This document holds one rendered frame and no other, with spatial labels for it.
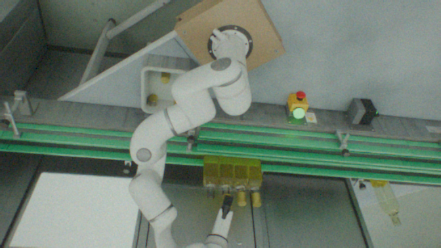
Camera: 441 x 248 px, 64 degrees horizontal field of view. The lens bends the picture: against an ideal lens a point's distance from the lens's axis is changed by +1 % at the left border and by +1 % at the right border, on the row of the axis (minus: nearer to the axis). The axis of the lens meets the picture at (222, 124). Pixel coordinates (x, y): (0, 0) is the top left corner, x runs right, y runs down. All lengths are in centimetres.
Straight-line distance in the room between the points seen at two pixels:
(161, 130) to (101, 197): 57
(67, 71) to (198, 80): 129
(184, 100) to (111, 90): 62
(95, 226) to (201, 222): 39
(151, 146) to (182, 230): 50
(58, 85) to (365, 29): 149
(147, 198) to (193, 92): 34
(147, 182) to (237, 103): 34
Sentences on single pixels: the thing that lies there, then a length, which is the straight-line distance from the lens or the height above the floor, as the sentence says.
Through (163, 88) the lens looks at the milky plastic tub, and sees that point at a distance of 144.
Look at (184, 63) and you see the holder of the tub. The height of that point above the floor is 79.
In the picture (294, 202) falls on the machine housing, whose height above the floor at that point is 103.
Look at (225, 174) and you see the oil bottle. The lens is 137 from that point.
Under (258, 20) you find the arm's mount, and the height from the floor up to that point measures 84.
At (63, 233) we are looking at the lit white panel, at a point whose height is 125.
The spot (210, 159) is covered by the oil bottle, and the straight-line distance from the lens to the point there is 141.
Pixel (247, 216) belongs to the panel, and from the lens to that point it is 147.
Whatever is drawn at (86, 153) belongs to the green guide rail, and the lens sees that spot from 151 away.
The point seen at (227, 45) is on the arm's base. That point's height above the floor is 91.
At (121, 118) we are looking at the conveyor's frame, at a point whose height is 83.
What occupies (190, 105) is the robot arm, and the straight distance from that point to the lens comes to 95.
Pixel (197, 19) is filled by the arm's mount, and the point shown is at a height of 84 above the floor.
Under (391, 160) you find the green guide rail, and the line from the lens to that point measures 167.
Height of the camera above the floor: 190
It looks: 46 degrees down
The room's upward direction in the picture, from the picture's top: 178 degrees clockwise
